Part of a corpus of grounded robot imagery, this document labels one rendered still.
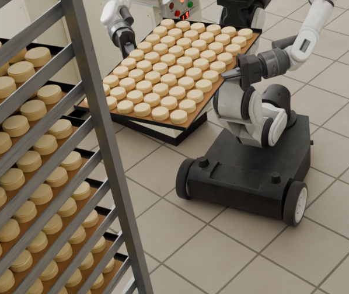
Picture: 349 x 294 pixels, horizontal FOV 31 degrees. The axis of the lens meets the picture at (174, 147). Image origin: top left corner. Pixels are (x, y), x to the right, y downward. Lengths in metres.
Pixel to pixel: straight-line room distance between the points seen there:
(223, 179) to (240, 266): 0.40
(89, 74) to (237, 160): 1.80
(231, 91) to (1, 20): 1.49
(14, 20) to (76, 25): 2.25
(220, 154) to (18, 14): 1.27
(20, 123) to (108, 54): 2.12
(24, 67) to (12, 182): 0.23
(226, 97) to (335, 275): 0.86
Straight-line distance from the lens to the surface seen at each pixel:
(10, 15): 3.52
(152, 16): 2.99
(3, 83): 1.23
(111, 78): 2.12
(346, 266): 2.79
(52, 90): 1.34
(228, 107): 2.64
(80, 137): 1.37
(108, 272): 1.69
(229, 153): 3.08
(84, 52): 1.29
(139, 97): 2.00
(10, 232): 1.32
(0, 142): 1.24
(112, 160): 1.44
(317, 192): 3.09
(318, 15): 2.18
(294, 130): 3.19
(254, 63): 2.05
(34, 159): 1.32
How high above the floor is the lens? 2.10
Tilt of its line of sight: 38 degrees down
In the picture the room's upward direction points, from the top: 10 degrees counter-clockwise
